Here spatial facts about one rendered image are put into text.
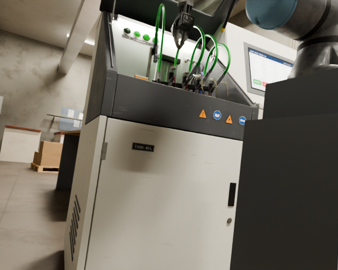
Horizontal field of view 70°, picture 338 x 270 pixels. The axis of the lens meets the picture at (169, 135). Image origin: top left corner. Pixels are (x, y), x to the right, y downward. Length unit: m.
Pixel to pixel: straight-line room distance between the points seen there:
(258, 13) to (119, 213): 0.73
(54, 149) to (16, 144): 1.95
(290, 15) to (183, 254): 0.86
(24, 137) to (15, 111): 3.00
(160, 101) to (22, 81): 9.68
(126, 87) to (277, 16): 0.53
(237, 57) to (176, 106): 0.73
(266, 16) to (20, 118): 9.97
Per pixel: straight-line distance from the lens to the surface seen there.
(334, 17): 0.71
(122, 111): 0.88
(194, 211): 1.03
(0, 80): 10.53
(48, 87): 10.47
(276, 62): 1.82
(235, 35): 1.68
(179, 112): 0.96
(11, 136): 7.48
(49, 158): 5.69
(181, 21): 1.27
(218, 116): 1.05
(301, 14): 0.65
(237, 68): 1.54
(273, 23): 0.64
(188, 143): 0.97
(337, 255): 0.54
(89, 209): 0.89
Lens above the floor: 0.68
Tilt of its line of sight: 5 degrees up
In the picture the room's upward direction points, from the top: 7 degrees clockwise
